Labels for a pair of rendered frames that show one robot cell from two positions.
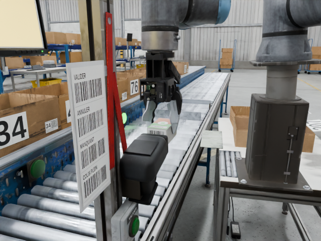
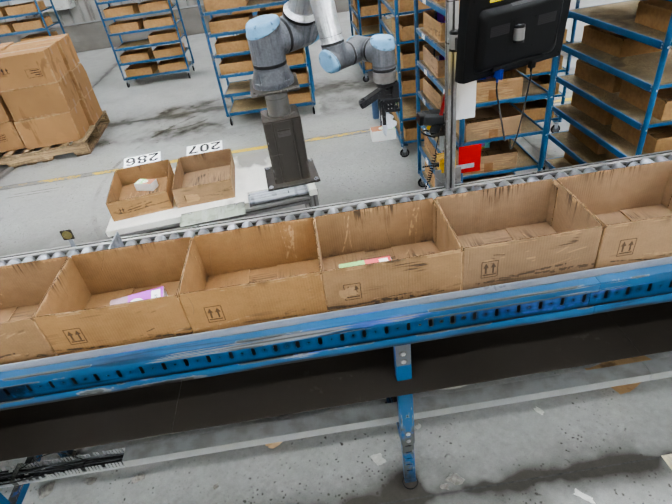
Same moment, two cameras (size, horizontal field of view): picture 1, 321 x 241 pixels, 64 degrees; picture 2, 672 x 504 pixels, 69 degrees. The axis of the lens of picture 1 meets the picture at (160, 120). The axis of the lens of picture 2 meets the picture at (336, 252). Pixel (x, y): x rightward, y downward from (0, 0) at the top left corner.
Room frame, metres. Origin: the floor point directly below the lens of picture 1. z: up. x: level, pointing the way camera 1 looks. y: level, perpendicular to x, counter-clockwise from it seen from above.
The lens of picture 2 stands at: (1.53, 1.75, 1.85)
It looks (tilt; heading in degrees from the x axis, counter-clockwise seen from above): 35 degrees down; 252
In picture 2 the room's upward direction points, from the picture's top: 9 degrees counter-clockwise
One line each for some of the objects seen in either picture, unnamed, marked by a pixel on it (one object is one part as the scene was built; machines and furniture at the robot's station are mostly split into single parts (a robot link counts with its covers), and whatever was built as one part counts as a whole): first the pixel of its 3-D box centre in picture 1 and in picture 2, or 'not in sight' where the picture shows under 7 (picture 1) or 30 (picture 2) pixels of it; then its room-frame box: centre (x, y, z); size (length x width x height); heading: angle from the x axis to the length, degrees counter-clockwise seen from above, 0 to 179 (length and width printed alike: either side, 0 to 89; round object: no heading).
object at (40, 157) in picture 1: (36, 168); not in sight; (0.92, 0.48, 0.81); 0.09 x 0.01 x 0.09; 163
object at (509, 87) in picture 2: not in sight; (481, 79); (-0.13, -0.42, 0.99); 0.40 x 0.30 x 0.10; 70
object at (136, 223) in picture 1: (133, 225); not in sight; (0.40, 0.05, 0.95); 0.03 x 0.02 x 0.03; 163
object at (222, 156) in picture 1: (222, 163); (279, 196); (1.11, -0.29, 0.74); 0.28 x 0.02 x 0.02; 168
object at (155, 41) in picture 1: (161, 42); (384, 76); (0.66, 0.00, 1.27); 0.10 x 0.09 x 0.05; 72
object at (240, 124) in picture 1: (269, 132); (205, 176); (1.39, -0.62, 0.80); 0.38 x 0.28 x 0.10; 77
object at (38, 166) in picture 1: (38, 169); not in sight; (0.91, 0.47, 0.81); 0.07 x 0.01 x 0.07; 163
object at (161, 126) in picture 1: (162, 131); (383, 133); (0.68, -0.01, 1.04); 0.10 x 0.06 x 0.05; 162
